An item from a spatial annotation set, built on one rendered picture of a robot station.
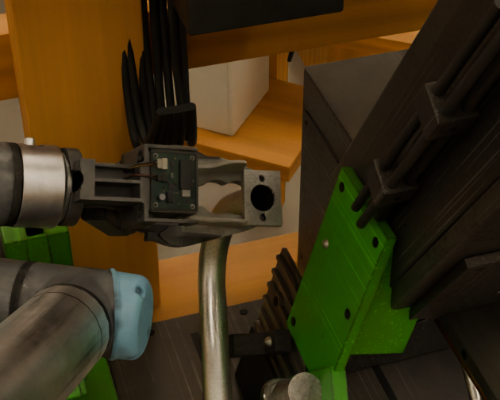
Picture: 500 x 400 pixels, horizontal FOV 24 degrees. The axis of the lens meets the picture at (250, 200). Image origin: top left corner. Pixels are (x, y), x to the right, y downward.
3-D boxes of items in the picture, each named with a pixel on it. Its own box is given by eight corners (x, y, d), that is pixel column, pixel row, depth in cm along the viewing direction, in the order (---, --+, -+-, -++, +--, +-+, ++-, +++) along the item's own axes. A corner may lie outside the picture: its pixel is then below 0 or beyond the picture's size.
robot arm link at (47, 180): (2, 231, 106) (3, 144, 107) (51, 232, 107) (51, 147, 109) (23, 221, 99) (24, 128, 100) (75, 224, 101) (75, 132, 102)
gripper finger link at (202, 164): (286, 177, 111) (198, 184, 107) (259, 186, 116) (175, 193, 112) (282, 145, 111) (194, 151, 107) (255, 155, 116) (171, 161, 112)
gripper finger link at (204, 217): (284, 241, 110) (195, 225, 106) (257, 247, 115) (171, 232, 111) (287, 209, 110) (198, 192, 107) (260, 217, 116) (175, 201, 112)
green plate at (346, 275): (392, 397, 120) (462, 238, 109) (321, 401, 117) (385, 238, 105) (352, 322, 128) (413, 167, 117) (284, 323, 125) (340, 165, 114)
